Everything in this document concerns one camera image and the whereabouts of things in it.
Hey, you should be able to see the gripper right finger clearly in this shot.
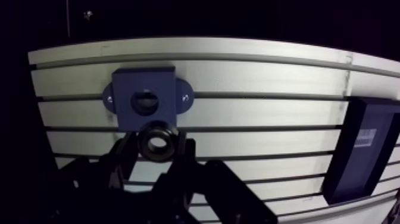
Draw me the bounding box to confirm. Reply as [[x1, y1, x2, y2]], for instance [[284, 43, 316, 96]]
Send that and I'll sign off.
[[152, 130, 280, 224]]

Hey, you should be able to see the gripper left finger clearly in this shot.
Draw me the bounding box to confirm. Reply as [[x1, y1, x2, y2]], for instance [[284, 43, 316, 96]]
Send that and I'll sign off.
[[46, 131, 151, 224]]

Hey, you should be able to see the dark blue-grey housing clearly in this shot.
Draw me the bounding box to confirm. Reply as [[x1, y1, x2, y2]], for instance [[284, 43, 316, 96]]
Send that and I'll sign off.
[[102, 65, 195, 132]]

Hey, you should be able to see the dark blue-grey tray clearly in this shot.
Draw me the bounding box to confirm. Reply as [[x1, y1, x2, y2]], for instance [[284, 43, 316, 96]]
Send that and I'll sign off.
[[321, 97, 400, 205]]

